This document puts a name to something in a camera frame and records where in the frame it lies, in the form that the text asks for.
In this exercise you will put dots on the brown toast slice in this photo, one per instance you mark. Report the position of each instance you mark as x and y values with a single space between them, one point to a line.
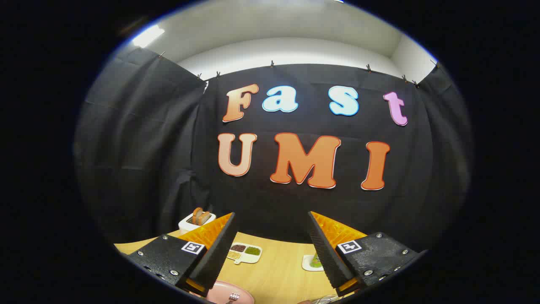
204 218
197 215

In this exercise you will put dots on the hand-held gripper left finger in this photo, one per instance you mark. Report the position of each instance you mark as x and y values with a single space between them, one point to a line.
219 249

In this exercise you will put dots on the yellow soybeans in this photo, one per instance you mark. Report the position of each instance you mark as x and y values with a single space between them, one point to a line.
233 255

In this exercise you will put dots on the white divided dish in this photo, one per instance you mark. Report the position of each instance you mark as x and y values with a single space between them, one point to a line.
249 257

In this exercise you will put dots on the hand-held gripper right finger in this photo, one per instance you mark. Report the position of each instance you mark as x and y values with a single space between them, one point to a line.
325 249

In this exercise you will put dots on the green soda bottle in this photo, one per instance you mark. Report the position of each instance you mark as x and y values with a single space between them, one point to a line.
316 261

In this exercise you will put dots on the green mung beans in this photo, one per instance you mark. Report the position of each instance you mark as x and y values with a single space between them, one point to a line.
252 250

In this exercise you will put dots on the dark red beans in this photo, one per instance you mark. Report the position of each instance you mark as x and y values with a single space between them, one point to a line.
238 248

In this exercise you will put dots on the white toaster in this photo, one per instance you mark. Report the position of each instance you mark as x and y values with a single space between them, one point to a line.
185 223

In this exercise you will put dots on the pink round plate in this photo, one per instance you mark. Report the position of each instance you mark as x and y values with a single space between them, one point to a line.
219 293

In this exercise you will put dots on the row of small metal clips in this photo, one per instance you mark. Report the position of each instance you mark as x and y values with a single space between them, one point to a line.
272 64

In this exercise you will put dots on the white square coaster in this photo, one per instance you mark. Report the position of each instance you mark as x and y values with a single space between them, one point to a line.
307 264

